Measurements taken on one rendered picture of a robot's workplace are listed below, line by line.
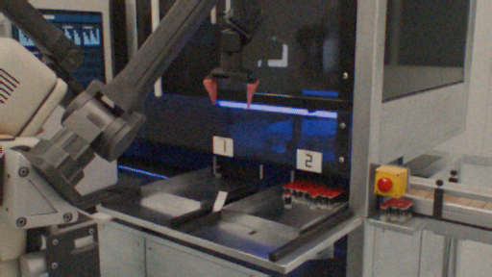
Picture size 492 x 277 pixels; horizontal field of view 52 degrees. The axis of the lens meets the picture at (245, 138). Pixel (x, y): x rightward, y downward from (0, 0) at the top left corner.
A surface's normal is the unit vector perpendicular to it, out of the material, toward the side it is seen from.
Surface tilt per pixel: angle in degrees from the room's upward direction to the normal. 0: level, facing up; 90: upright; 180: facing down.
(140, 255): 90
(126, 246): 90
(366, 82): 90
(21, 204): 90
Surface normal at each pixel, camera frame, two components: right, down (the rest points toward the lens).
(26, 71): 0.72, 0.14
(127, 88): -0.01, -0.05
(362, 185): -0.61, 0.15
